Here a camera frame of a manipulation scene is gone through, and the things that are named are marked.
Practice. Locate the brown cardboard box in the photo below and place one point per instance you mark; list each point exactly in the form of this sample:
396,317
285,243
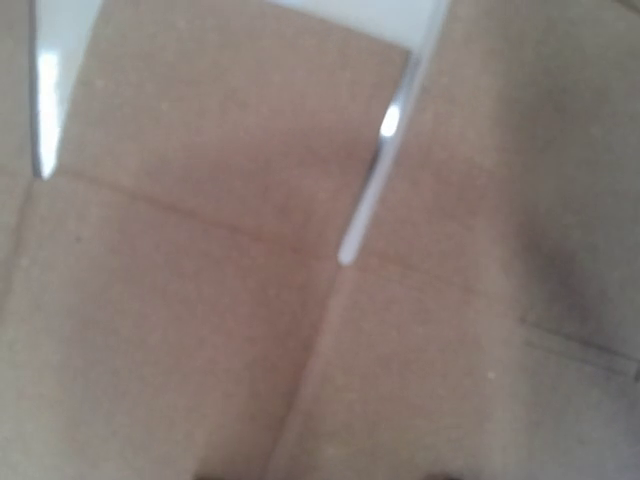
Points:
319,239

